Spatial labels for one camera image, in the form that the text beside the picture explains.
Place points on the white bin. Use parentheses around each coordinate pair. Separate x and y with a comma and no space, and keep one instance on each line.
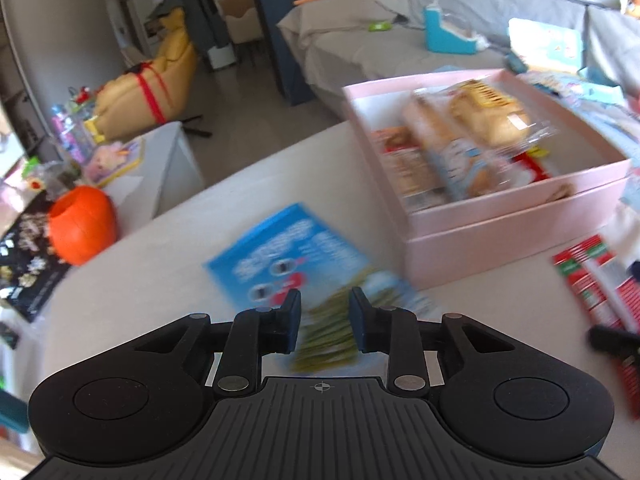
(221,57)

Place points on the grey sofa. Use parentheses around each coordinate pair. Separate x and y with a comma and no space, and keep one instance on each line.
(350,45)

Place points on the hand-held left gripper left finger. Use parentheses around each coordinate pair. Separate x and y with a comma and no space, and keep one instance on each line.
(292,321)

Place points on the red roast chicken packet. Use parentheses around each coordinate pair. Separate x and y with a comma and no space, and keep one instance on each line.
(405,165)

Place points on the white side table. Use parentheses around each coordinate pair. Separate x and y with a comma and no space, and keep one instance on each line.
(170,160)

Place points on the beige chair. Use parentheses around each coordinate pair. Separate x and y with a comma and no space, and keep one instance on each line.
(242,15)

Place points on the orange pumpkin bucket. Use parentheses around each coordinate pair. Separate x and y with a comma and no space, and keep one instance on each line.
(82,225)

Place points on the clear jar of colourful toys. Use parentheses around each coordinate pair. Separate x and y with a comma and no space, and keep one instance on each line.
(75,125)

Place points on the pink cardboard box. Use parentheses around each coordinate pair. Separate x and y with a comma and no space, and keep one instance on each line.
(500,215)

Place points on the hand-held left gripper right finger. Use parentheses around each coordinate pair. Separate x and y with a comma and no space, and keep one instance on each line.
(357,321)

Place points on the yellow book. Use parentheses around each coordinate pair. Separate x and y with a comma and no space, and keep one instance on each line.
(130,157)

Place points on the small red snack packet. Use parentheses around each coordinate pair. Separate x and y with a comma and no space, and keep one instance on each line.
(530,167)

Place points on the teal bottle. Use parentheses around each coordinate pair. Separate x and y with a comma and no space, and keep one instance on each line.
(10,412)

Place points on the red ribbon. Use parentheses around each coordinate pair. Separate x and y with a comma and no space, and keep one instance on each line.
(150,90)

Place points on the yellow lounge chair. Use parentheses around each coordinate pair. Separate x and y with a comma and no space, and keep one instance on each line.
(175,75)

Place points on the red white snack packet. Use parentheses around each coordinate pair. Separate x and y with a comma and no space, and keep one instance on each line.
(595,280)

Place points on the blue packet of green sticks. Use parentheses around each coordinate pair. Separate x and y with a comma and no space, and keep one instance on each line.
(280,255)

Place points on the long clear biscuit packet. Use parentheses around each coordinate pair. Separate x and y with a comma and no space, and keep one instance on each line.
(425,125)

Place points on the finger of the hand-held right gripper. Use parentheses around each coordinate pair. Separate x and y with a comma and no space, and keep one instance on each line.
(635,270)
(615,342)

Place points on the yellow bun packet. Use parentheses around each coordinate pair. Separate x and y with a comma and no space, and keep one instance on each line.
(487,115)

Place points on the black snack bag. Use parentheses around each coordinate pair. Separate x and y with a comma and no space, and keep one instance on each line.
(30,260)

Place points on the hanging grey clothes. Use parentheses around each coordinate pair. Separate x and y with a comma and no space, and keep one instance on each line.
(192,10)

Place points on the pink plush toy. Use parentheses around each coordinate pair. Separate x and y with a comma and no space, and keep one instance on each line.
(102,162)

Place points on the colourful children's book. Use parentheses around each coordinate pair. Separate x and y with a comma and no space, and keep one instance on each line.
(545,42)

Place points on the dark blue partition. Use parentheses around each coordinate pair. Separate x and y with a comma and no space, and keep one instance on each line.
(280,10)

